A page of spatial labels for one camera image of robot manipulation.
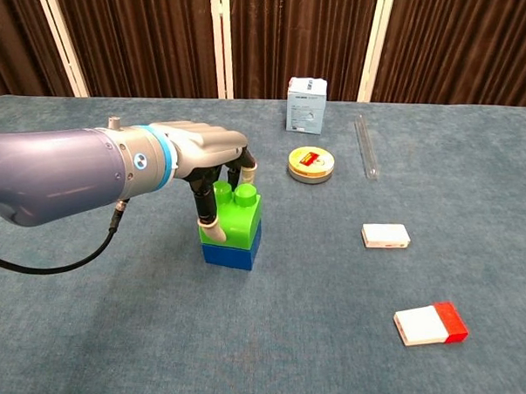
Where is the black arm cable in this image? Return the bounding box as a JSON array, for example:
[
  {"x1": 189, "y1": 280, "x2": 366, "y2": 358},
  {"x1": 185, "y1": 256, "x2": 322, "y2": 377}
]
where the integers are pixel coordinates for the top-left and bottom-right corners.
[{"x1": 0, "y1": 194, "x2": 131, "y2": 279}]

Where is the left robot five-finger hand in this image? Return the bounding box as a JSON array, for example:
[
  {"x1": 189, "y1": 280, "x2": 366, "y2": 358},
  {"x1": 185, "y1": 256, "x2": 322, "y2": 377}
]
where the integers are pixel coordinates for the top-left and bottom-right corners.
[{"x1": 145, "y1": 119, "x2": 261, "y2": 245}]

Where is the blue toy building block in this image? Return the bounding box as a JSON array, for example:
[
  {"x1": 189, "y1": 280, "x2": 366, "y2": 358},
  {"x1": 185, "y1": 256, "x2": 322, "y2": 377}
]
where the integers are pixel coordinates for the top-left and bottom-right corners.
[{"x1": 200, "y1": 218, "x2": 263, "y2": 272}]

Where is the clear glass tube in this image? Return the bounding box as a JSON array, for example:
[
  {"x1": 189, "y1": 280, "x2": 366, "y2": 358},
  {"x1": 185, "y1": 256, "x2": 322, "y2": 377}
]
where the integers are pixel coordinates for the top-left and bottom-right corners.
[{"x1": 352, "y1": 114, "x2": 382, "y2": 181}]

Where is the round yellow tin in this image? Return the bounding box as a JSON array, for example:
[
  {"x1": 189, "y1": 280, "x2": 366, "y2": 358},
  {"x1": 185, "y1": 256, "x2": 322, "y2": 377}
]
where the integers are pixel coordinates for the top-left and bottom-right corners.
[{"x1": 286, "y1": 145, "x2": 336, "y2": 187}]

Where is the white and red box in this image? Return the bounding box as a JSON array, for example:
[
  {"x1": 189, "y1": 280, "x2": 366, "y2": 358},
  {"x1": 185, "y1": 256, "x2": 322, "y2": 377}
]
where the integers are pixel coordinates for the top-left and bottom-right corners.
[{"x1": 391, "y1": 299, "x2": 471, "y2": 350}]

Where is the light blue cardboard box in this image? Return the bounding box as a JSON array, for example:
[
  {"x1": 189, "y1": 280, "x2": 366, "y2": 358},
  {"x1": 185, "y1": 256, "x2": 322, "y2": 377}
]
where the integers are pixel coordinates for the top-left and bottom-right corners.
[{"x1": 285, "y1": 76, "x2": 329, "y2": 135}]

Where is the white partition frame post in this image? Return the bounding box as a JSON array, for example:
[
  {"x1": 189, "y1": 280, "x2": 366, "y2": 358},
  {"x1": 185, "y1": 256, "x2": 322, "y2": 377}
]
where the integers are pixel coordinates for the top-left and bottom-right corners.
[
  {"x1": 356, "y1": 0, "x2": 394, "y2": 104},
  {"x1": 204, "y1": 0, "x2": 238, "y2": 100},
  {"x1": 26, "y1": 0, "x2": 94, "y2": 98}
]

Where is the brown curtain panel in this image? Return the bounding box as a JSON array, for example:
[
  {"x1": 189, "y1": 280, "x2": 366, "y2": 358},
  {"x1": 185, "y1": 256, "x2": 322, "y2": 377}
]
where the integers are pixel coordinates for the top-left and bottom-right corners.
[
  {"x1": 222, "y1": 0, "x2": 379, "y2": 105},
  {"x1": 371, "y1": 0, "x2": 526, "y2": 109},
  {"x1": 0, "y1": 0, "x2": 79, "y2": 102},
  {"x1": 46, "y1": 0, "x2": 222, "y2": 104}
]

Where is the blue felt table mat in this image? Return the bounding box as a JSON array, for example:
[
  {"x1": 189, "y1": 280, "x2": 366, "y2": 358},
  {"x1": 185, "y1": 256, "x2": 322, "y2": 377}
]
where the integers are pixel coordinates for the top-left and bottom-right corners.
[{"x1": 0, "y1": 84, "x2": 526, "y2": 394}]

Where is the small white box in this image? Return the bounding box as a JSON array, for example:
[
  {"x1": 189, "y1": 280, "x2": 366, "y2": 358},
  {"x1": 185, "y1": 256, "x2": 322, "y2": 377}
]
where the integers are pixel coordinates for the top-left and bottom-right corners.
[{"x1": 359, "y1": 221, "x2": 412, "y2": 251}]

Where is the green toy building block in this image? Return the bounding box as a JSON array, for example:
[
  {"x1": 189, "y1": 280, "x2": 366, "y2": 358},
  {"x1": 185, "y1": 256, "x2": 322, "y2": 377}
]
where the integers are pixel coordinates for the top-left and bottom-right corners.
[{"x1": 198, "y1": 180, "x2": 263, "y2": 252}]

